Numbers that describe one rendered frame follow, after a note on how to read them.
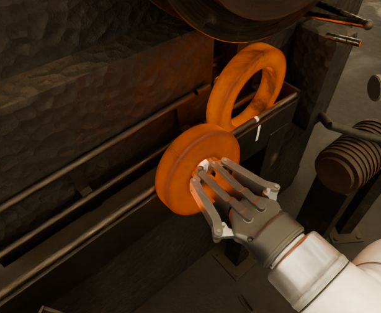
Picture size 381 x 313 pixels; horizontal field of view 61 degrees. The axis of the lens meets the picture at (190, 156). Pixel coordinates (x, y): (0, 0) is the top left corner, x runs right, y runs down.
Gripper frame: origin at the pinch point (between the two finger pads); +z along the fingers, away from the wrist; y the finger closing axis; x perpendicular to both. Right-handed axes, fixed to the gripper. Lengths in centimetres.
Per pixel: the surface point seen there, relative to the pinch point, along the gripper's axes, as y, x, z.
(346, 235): 60, -71, -22
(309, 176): 73, -73, 4
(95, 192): -14.6, -4.1, 6.0
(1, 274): -32.0, -9.8, 5.6
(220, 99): 7.7, 6.3, 2.2
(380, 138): 48, -15, -14
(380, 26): 224, -76, 56
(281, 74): 23.3, 4.3, 2.3
